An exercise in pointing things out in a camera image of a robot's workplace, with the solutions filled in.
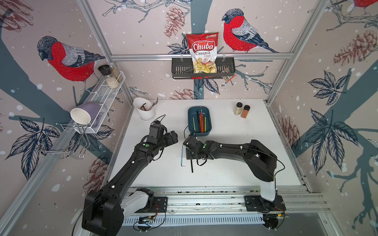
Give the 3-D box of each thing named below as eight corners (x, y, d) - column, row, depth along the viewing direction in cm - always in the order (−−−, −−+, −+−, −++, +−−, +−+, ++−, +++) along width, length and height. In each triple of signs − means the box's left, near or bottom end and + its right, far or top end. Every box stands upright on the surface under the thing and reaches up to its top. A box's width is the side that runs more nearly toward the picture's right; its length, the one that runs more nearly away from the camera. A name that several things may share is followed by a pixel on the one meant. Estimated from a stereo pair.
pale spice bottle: (234, 115, 115) (237, 107, 107) (233, 110, 118) (236, 102, 110) (240, 115, 115) (243, 107, 107) (238, 110, 118) (242, 102, 110)
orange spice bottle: (241, 118, 112) (245, 109, 104) (240, 113, 115) (243, 104, 107) (247, 118, 112) (251, 109, 104) (245, 113, 115) (249, 104, 107)
